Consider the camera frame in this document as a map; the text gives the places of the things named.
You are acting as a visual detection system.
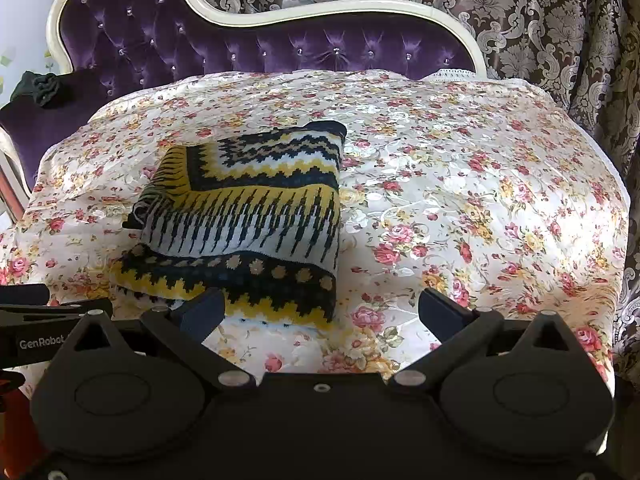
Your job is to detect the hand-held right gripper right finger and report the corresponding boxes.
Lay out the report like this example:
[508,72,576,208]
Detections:
[387,287,587,387]

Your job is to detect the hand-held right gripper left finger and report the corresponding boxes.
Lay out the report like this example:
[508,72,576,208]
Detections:
[59,287,257,388]

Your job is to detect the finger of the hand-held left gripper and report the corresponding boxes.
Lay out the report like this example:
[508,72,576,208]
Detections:
[0,284,51,307]
[0,298,114,325]

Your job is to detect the yellow black patterned knit sweater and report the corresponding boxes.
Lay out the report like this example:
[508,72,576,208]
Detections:
[109,121,348,332]

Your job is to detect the orange object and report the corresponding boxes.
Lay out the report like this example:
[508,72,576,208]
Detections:
[0,374,43,480]

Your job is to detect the floral satin bedspread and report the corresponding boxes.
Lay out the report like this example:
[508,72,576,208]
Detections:
[0,67,630,396]

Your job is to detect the purple velvet cushion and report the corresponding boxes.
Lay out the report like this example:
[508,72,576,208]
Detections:
[0,71,118,188]

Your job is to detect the black fabric rosette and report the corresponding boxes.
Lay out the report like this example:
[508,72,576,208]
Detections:
[11,72,65,109]

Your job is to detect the white lace cloth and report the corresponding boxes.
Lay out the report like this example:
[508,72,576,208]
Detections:
[422,67,503,84]

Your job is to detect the brown damask curtain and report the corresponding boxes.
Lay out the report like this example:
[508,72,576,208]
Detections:
[62,0,640,376]

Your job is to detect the purple tufted headboard white frame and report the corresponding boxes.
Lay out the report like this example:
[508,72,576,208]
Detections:
[0,0,488,221]

